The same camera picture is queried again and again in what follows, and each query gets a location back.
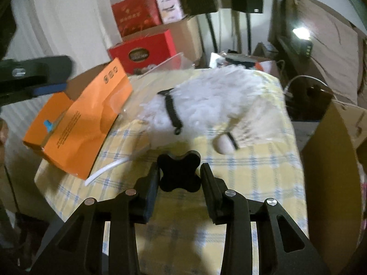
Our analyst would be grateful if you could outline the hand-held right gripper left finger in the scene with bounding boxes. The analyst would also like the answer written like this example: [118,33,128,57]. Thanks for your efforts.
[30,162,161,275]

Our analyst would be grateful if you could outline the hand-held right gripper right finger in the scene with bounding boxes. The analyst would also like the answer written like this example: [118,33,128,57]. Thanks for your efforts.
[200,163,329,275]

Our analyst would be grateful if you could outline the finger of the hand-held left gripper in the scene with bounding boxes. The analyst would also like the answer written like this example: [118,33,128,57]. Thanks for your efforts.
[0,82,68,107]
[0,55,73,86]

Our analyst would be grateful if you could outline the black cross-shaped knob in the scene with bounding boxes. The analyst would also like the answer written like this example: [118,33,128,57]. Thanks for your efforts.
[157,150,202,193]

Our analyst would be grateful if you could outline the orange cardboard box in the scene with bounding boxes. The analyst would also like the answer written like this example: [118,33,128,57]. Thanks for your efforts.
[22,57,134,180]

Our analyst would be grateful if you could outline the white feather shuttlecock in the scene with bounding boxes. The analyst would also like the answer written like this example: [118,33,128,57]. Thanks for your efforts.
[215,103,291,156]

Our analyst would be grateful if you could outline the white fluffy duster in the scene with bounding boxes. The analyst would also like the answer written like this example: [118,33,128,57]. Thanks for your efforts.
[138,64,276,149]

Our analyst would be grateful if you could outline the white curtain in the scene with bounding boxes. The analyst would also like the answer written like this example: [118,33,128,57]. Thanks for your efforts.
[11,0,124,75]

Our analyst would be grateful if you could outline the yellow checked tablecloth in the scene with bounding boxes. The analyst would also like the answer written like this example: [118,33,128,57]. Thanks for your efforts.
[34,69,309,275]

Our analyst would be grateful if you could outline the clear plastic wrap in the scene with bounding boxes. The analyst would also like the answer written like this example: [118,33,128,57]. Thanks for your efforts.
[113,84,161,121]

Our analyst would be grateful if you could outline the red patterned gift box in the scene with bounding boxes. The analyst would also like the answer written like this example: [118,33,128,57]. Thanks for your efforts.
[111,0,163,38]

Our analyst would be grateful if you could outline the red box with oval label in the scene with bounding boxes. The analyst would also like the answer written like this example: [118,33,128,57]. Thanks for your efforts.
[108,29,177,75]

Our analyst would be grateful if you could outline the open brown cardboard box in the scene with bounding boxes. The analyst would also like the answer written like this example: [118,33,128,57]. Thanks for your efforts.
[300,100,367,275]

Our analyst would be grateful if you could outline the clear plastic tray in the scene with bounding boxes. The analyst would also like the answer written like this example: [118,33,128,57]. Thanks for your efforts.
[138,52,198,76]

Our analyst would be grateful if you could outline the clear plastic bag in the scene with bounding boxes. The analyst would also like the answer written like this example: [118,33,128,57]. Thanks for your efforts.
[209,52,276,73]

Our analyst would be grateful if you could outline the black bar-shaped device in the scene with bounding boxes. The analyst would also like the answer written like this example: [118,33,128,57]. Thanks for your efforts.
[225,55,254,65]

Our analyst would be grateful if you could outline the pink tissue pack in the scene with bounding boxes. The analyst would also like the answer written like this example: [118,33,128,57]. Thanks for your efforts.
[156,0,184,25]

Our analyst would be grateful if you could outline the large brown cardboard box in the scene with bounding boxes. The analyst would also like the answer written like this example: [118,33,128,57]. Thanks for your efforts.
[122,16,205,69]

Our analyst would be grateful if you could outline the black speaker stand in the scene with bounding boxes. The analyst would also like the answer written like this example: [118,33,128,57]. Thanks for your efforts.
[245,11,253,55]
[205,13,220,55]

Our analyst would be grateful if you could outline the bright lamp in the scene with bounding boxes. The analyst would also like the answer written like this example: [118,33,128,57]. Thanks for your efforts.
[291,27,311,42]

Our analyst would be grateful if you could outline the large beige cushion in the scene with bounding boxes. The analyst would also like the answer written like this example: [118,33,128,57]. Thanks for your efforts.
[287,0,362,104]

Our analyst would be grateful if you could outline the thick white cable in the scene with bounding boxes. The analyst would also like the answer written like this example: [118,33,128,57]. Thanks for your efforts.
[85,157,131,187]

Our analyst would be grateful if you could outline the white charging cable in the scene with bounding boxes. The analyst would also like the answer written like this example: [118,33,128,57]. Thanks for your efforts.
[282,74,359,109]

